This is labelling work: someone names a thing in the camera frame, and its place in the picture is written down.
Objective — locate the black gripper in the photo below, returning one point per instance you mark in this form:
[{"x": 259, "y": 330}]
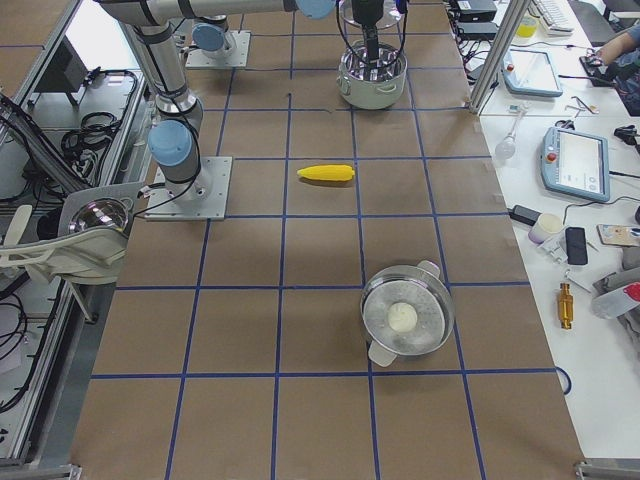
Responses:
[{"x": 369, "y": 12}]

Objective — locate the yellow corn cob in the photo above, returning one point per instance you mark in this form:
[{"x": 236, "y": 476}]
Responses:
[{"x": 327, "y": 173}]

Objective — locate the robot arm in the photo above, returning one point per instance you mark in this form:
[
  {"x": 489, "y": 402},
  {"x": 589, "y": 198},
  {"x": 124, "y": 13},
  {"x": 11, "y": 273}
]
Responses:
[{"x": 174, "y": 140}]

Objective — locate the pale green electric pot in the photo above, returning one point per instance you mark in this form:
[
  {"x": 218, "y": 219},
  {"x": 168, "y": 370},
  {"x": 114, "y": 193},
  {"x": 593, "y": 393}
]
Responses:
[{"x": 371, "y": 86}]

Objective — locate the steel steamer pot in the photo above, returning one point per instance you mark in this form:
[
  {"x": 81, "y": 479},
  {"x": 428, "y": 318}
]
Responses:
[{"x": 419, "y": 285}]

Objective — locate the white light bulb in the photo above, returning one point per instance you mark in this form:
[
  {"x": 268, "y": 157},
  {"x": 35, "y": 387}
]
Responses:
[{"x": 506, "y": 148}]

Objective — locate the black power adapter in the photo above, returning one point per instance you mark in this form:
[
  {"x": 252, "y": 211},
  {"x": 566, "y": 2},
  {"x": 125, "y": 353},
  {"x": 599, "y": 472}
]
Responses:
[{"x": 524, "y": 215}]

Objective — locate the blue teach pendant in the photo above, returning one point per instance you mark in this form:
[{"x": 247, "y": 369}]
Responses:
[{"x": 575, "y": 164}]

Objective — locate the white cup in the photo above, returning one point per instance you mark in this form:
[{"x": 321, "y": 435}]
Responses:
[{"x": 545, "y": 226}]

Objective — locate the white steamed bun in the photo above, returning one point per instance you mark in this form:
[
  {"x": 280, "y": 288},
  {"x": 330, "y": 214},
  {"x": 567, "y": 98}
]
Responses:
[{"x": 402, "y": 317}]

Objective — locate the black phone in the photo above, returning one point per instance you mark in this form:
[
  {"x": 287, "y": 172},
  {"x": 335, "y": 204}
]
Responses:
[{"x": 576, "y": 246}]

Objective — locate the spare glass lid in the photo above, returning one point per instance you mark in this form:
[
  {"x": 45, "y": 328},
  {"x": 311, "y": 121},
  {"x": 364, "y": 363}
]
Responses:
[{"x": 107, "y": 212}]

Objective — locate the gold metal connector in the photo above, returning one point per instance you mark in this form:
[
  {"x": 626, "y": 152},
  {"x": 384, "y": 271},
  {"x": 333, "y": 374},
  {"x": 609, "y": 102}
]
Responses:
[{"x": 565, "y": 306}]

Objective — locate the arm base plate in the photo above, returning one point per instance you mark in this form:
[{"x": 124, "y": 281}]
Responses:
[
  {"x": 206, "y": 198},
  {"x": 212, "y": 49}
]

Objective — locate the aluminium frame post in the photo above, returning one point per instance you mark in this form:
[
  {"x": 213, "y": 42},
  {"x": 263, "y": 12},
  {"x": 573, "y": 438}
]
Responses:
[{"x": 510, "y": 21}]

